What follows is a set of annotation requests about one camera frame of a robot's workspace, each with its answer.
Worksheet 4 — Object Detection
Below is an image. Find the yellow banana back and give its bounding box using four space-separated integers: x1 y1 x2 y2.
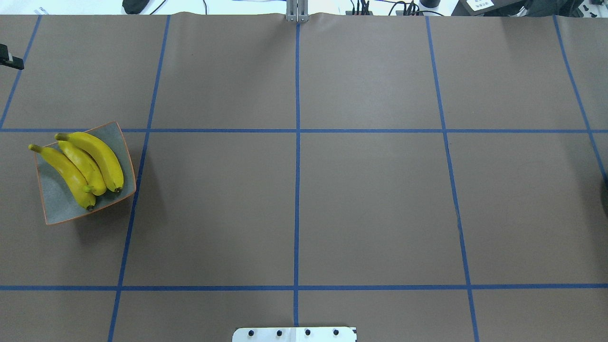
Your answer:
55 132 124 193

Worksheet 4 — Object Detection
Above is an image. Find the yellow banana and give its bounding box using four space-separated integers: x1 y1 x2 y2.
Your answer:
55 132 124 193
58 141 107 196
28 144 96 211

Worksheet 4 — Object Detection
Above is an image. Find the brown table mat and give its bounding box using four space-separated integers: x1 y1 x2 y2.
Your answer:
1 13 607 342

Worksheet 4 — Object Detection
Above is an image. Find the aluminium frame post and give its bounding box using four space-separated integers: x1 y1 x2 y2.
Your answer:
285 0 310 23

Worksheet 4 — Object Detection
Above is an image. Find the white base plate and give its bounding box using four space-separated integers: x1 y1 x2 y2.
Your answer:
232 326 358 342

